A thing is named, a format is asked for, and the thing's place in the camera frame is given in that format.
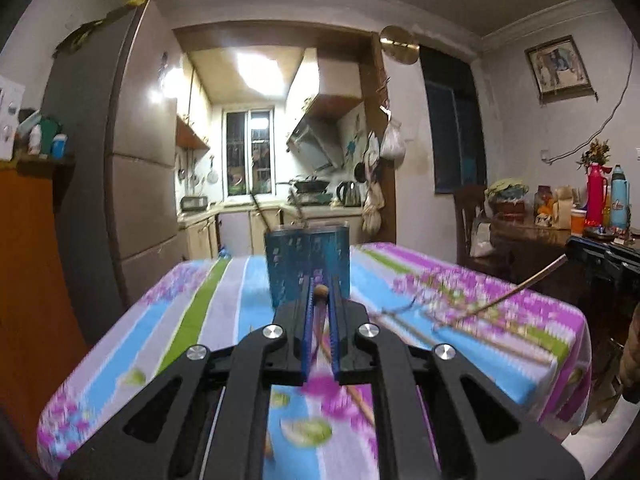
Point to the steel range hood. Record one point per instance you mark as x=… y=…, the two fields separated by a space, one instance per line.
x=317 y=142

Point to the square ceiling light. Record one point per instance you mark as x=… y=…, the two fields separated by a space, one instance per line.
x=260 y=72

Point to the red thermos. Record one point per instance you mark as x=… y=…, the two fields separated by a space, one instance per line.
x=596 y=195

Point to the orange wooden cabinet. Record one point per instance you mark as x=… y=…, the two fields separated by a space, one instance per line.
x=30 y=260

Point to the gold wall clock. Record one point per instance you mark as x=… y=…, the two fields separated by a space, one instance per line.
x=398 y=45

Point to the floral striped tablecloth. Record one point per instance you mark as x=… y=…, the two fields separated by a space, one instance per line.
x=225 y=300

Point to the black hanging pan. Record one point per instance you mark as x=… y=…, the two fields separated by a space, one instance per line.
x=360 y=171

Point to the white pill bottle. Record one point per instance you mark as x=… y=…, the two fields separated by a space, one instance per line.
x=34 y=140

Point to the wall cabinet above hood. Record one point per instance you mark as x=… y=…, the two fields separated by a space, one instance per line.
x=332 y=82

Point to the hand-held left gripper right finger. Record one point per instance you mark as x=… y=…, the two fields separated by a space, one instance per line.
x=335 y=350

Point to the black wok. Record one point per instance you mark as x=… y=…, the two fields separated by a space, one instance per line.
x=310 y=185

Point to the dark curtained window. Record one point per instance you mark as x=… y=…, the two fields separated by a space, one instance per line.
x=452 y=125

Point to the brown paper bag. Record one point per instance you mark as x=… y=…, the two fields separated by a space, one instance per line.
x=564 y=207

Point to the grey refrigerator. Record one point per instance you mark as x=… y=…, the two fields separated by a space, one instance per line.
x=140 y=185

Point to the wooden chopstick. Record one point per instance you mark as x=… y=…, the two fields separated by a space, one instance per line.
x=260 y=212
x=362 y=407
x=320 y=292
x=525 y=282

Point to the steel electric kettle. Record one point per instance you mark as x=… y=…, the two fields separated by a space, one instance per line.
x=349 y=194

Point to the blue and white jar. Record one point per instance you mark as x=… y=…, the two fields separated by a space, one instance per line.
x=59 y=146

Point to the blue perforated utensil holder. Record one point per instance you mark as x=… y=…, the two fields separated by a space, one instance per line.
x=290 y=265

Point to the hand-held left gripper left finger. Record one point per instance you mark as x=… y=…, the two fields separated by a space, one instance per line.
x=305 y=355

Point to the silver countertop appliance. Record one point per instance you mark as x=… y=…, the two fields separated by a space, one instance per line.
x=194 y=203

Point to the small tilted box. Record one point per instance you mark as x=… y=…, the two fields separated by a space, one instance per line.
x=27 y=121

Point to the wooden doorway frame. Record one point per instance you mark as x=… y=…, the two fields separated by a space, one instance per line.
x=387 y=90

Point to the green container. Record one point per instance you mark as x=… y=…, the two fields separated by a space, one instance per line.
x=49 y=132

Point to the beige hanging bag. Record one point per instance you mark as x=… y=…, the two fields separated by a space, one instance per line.
x=372 y=207

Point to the hanging strainer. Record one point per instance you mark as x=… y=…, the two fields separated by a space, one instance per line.
x=213 y=176

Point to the wooden chair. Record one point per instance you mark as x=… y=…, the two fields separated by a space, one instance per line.
x=467 y=200

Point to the blue thermos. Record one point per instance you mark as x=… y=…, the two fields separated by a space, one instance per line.
x=619 y=200

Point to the kitchen window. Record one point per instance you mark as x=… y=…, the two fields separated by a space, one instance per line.
x=248 y=152

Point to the glass jar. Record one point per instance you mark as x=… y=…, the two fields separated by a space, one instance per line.
x=541 y=197

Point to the dried flower bunch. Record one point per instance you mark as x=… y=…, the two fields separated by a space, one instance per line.
x=595 y=152

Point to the orange cup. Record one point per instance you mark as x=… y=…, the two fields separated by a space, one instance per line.
x=578 y=221

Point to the white bag on chair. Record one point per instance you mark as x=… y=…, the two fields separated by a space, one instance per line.
x=481 y=240

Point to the white microwave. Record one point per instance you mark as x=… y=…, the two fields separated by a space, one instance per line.
x=10 y=120

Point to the gas stove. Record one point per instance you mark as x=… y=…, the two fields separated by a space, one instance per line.
x=315 y=198

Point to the white plastic bag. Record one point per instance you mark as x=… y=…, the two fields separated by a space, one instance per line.
x=392 y=142

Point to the yellow and dark bundle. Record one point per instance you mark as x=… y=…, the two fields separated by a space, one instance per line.
x=85 y=32

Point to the person's brown jacket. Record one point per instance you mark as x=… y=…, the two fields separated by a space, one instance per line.
x=632 y=355

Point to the framed wall picture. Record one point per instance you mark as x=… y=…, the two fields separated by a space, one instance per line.
x=557 y=67

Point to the cream wall cabinets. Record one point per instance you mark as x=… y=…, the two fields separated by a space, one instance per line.
x=192 y=110

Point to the white hanging cloth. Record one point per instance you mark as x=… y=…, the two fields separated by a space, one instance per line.
x=373 y=150

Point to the kitchen base cabinets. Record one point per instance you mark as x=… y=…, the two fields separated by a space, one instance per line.
x=200 y=237

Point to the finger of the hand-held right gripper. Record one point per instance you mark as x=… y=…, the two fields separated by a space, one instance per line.
x=585 y=250

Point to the dark wooden side table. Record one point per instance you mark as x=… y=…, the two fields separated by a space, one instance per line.
x=530 y=255

